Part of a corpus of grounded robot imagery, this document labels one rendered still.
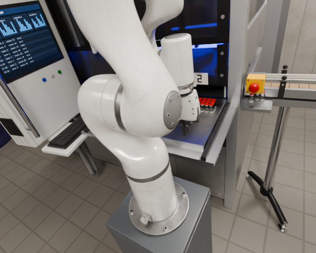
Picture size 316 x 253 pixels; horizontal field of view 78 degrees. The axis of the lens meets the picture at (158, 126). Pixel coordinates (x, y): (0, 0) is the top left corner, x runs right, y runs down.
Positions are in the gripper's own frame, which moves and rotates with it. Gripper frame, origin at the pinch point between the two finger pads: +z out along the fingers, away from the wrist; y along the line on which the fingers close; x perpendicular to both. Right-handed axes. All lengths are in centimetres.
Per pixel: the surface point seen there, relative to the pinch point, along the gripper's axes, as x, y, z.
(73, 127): -3, 76, 16
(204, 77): -36.2, 4.2, -4.7
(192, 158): 3.6, -3.2, 10.5
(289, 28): -223, -32, 16
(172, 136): -6.2, 9.7, 10.1
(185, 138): -6.1, 3.5, 10.1
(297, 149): -118, -54, 98
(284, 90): -46, -30, 5
